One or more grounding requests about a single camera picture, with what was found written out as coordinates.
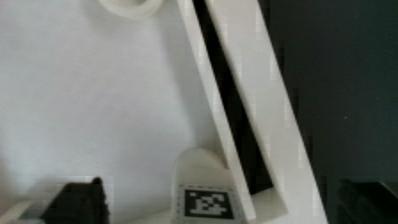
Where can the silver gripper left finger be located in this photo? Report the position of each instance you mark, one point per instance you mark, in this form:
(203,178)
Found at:
(79,205)

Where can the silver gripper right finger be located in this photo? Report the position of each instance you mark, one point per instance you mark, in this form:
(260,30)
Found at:
(369,204)

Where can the white square table top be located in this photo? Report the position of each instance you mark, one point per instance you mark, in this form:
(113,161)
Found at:
(104,107)

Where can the white table leg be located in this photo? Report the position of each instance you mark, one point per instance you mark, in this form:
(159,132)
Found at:
(205,200)

